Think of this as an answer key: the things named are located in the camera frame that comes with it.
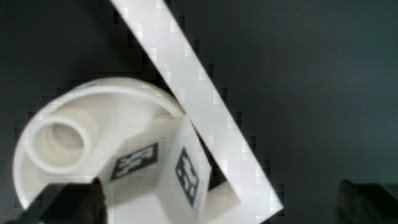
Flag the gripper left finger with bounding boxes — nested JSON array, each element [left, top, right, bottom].
[[13, 179, 109, 224]]

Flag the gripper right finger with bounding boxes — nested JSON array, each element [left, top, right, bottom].
[[334, 180, 398, 224]]

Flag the white stool leg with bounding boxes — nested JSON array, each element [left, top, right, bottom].
[[101, 116, 233, 224]]

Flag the white round stool seat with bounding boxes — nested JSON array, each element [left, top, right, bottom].
[[13, 77, 183, 205]]

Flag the white right barrier wall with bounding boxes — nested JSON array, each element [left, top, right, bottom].
[[110, 0, 283, 224]]

